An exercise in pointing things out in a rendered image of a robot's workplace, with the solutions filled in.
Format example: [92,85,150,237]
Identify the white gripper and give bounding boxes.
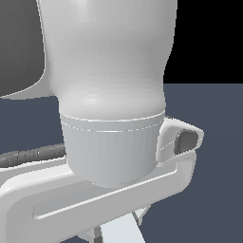
[0,151,197,243]

